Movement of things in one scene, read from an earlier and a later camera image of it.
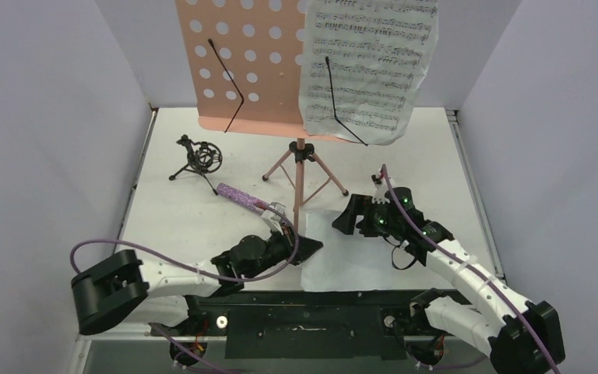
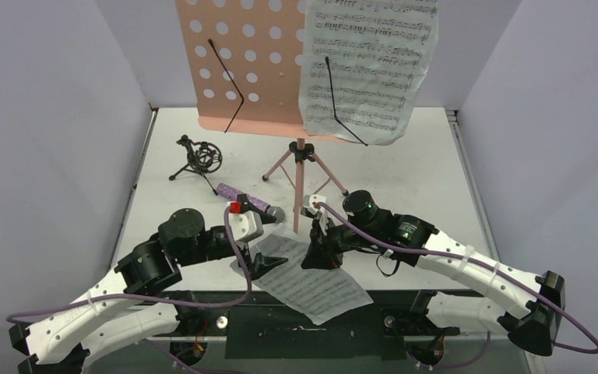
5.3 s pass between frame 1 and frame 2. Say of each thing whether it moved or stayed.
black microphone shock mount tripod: stayed
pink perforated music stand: stayed
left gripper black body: moved
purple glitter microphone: stayed
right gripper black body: moved
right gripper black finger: moved
